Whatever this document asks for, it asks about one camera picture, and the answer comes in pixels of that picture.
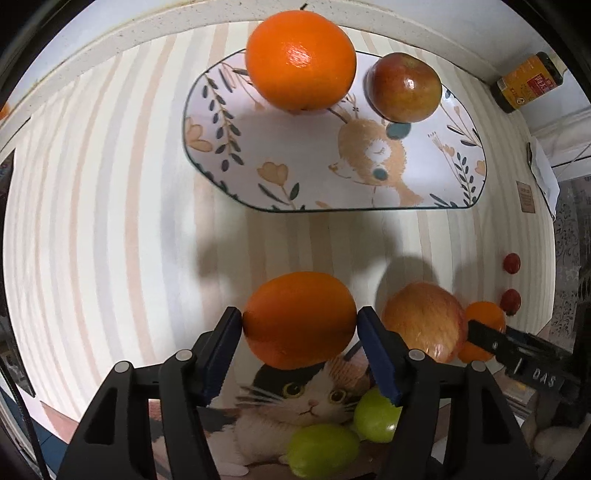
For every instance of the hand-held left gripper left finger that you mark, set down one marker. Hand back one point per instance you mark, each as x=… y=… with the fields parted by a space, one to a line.
x=221 y=355

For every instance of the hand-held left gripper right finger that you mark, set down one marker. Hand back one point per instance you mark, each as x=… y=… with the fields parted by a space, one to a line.
x=378 y=355

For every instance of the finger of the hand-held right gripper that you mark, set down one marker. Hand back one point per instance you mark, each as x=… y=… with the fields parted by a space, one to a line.
x=482 y=336

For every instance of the small red fruit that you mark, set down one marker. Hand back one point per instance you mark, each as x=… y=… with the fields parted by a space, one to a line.
x=511 y=263
x=511 y=300

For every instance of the green apple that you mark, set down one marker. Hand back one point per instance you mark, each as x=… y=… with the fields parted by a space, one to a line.
x=376 y=413
x=323 y=450

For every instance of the red-yellow streaked apple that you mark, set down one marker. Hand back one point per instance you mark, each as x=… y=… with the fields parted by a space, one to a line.
x=425 y=318

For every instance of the oval floral print plate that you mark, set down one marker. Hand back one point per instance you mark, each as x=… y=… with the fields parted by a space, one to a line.
x=295 y=152

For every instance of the small brown label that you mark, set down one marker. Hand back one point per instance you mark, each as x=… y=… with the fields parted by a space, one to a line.
x=525 y=196

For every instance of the white folded paper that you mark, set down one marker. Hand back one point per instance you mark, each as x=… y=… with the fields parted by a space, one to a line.
x=545 y=170

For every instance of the striped table mat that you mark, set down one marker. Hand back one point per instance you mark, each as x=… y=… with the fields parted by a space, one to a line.
x=115 y=207

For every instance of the dark sauce bottle yellow label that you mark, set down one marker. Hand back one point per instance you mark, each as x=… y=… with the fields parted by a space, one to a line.
x=531 y=83

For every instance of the dark red-green apple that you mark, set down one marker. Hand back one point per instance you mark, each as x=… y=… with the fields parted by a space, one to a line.
x=405 y=87

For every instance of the large orange with stem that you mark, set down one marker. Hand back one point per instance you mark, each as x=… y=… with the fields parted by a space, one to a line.
x=301 y=60

